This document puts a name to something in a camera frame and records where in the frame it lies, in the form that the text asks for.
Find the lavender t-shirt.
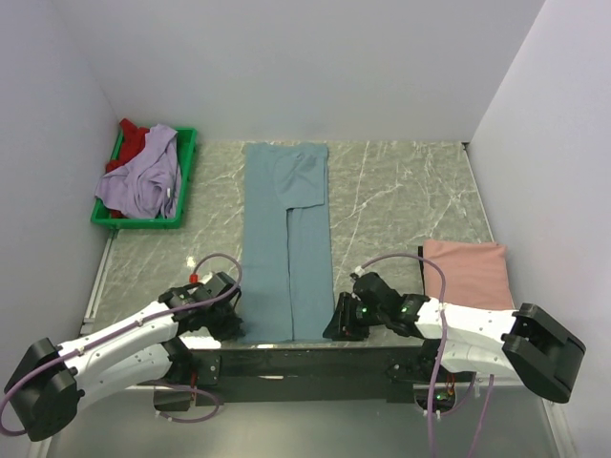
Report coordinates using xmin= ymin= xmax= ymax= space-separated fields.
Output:
xmin=95 ymin=124 xmax=182 ymax=219

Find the folded pink t-shirt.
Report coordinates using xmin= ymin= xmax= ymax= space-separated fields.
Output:
xmin=422 ymin=239 xmax=515 ymax=310

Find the black base beam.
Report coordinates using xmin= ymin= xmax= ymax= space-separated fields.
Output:
xmin=152 ymin=345 xmax=478 ymax=411

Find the blue t-shirt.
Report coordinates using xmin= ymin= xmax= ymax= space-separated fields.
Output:
xmin=239 ymin=143 xmax=334 ymax=343

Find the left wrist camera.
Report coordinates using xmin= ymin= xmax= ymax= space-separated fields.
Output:
xmin=188 ymin=272 xmax=240 ymax=302

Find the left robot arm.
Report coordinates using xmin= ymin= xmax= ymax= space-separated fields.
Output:
xmin=1 ymin=283 xmax=242 ymax=442

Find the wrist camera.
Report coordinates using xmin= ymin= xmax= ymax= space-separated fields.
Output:
xmin=350 ymin=272 xmax=401 ymax=307
xmin=188 ymin=272 xmax=240 ymax=302

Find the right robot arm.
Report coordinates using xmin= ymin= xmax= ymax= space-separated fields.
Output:
xmin=323 ymin=293 xmax=586 ymax=404

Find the red t-shirt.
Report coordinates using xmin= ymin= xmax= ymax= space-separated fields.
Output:
xmin=105 ymin=118 xmax=149 ymax=173

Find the green plastic bin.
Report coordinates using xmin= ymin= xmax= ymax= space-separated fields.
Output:
xmin=91 ymin=128 xmax=198 ymax=230

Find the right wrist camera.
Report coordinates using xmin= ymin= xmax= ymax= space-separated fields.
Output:
xmin=350 ymin=272 xmax=401 ymax=307

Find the aluminium rail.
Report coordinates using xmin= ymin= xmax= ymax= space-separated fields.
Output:
xmin=50 ymin=233 xmax=574 ymax=458

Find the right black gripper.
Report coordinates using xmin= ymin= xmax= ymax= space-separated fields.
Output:
xmin=322 ymin=291 xmax=388 ymax=342

